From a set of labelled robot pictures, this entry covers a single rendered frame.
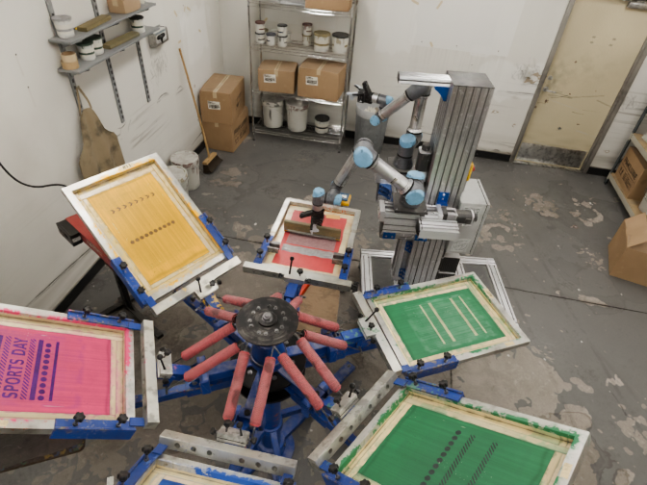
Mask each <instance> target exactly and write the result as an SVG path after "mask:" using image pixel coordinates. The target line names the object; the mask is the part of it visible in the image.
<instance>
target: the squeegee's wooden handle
mask: <svg viewBox="0 0 647 485"><path fill-rule="evenodd" d="M310 225H311V223H305V222H299V221H294V220H288V219H285V220H284V230H288V229H290V230H295V231H300V232H305V233H311V232H310ZM316 228H317V229H319V232H313V234H316V235H321V236H327V237H331V238H336V240H340V238H341V229H337V228H332V227H326V226H319V225H316Z"/></svg>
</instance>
